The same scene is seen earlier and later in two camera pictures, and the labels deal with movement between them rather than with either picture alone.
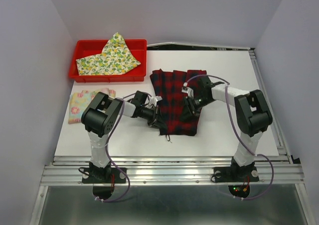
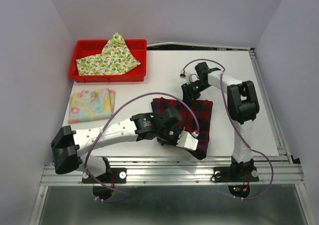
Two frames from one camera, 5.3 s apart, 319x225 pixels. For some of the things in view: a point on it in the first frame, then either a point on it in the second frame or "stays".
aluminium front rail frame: x=174 y=171 stays
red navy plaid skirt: x=167 y=85 -> x=202 y=108
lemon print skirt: x=115 y=58 stays
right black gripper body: x=196 y=103 -> x=194 y=89
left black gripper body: x=151 y=115 -> x=169 y=137
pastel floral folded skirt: x=79 y=101 stays
